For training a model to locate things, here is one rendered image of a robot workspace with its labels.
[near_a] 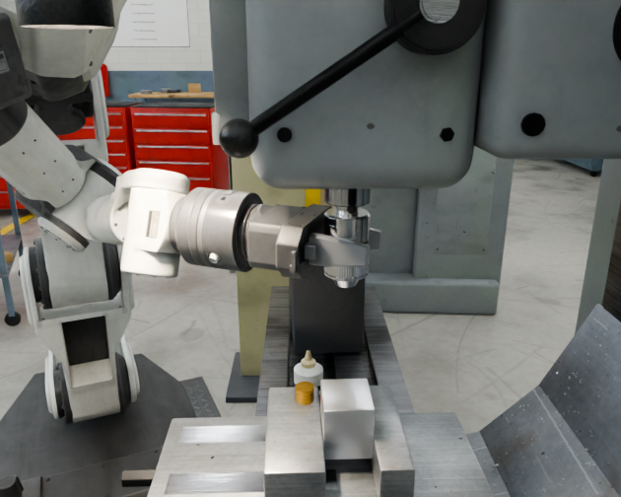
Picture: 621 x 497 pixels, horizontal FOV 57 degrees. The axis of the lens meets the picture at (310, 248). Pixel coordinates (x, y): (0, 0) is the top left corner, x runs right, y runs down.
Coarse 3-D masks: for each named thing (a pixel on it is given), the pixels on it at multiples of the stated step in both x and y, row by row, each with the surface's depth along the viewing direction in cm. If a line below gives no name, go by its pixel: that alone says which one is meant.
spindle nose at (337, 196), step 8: (328, 192) 56; (336, 192) 55; (344, 192) 55; (360, 192) 55; (368, 192) 56; (328, 200) 56; (336, 200) 55; (344, 200) 55; (360, 200) 55; (368, 200) 56
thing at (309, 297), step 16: (320, 272) 93; (304, 288) 93; (320, 288) 94; (336, 288) 94; (352, 288) 94; (304, 304) 94; (320, 304) 95; (336, 304) 95; (352, 304) 95; (304, 320) 95; (320, 320) 96; (336, 320) 96; (352, 320) 96; (304, 336) 96; (320, 336) 97; (336, 336) 97; (352, 336) 97; (304, 352) 97; (320, 352) 98; (336, 352) 98
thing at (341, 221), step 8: (360, 208) 59; (328, 216) 57; (336, 216) 56; (344, 216) 56; (352, 216) 56; (360, 216) 56; (368, 216) 57; (328, 224) 57; (336, 224) 56; (344, 224) 56; (352, 224) 56; (360, 224) 56; (368, 224) 57
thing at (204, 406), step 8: (184, 384) 186; (192, 384) 186; (200, 384) 186; (192, 392) 181; (200, 392) 181; (208, 392) 181; (192, 400) 177; (200, 400) 177; (208, 400) 177; (200, 408) 173; (208, 408) 173; (216, 408) 173; (200, 416) 169; (208, 416) 169; (216, 416) 169
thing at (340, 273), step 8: (328, 232) 57; (336, 232) 56; (344, 232) 56; (352, 232) 56; (360, 232) 56; (368, 232) 57; (352, 240) 56; (360, 240) 57; (368, 240) 58; (368, 264) 59; (328, 272) 58; (336, 272) 58; (344, 272) 57; (352, 272) 57; (360, 272) 58; (368, 272) 59; (344, 280) 58; (352, 280) 58
